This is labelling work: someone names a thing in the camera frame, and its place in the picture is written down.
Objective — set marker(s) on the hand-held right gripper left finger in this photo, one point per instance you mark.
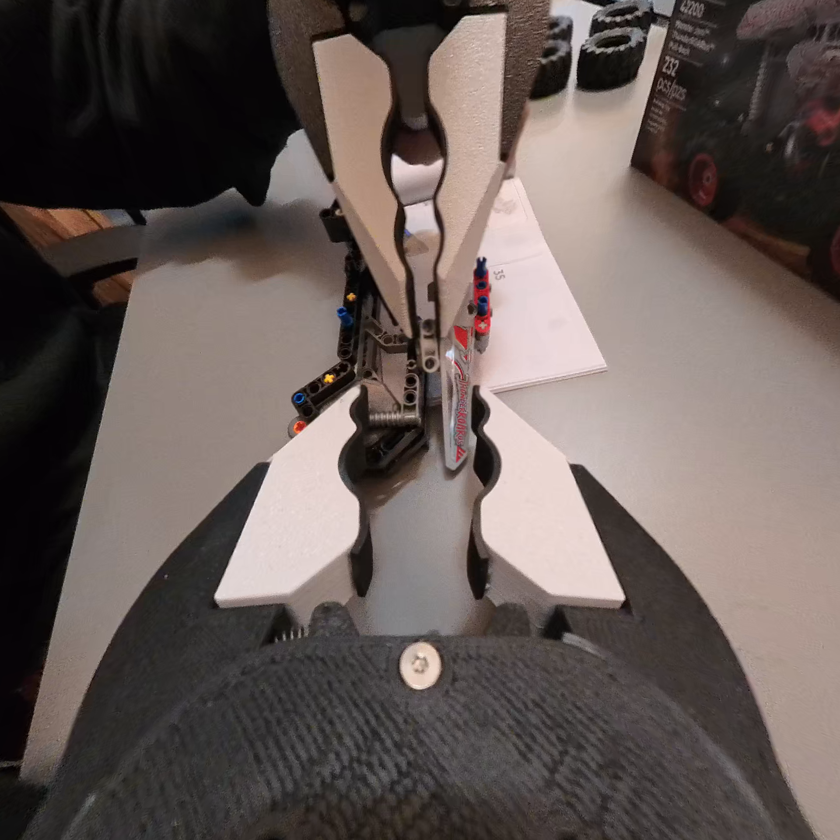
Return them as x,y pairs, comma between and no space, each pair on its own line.
289,538

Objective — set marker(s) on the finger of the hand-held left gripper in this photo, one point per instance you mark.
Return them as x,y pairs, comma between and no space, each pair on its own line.
472,131
358,131

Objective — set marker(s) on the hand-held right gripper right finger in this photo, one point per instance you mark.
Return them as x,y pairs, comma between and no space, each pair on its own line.
551,538

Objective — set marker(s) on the grey toy panel red sticker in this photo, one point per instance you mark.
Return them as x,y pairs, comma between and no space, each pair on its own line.
457,420

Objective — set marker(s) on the toy brick truck chassis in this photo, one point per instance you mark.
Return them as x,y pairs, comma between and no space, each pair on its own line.
387,341

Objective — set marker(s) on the person's left hand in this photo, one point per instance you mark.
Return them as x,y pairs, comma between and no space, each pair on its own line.
417,145

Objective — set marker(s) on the black toy tyre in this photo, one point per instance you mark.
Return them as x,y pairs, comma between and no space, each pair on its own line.
623,16
610,59
551,72
562,29

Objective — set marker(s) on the white instruction booklet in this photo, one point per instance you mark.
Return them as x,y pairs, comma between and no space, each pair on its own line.
538,328

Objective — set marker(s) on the person's dark clothed body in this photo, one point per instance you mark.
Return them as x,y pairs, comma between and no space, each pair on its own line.
39,459

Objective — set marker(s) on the black office chair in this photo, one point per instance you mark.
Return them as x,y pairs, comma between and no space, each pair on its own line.
92,253

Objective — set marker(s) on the dark toy truck box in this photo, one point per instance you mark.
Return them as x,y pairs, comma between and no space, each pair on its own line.
754,131

